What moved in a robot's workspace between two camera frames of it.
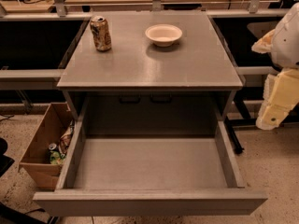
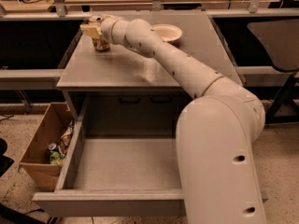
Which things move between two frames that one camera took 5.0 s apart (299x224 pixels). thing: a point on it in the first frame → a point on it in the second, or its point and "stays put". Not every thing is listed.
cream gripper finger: x=280 y=96 → x=91 y=31
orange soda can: x=101 y=33 stays put
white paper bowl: x=163 y=35 stays put
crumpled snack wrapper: x=65 y=139 stays put
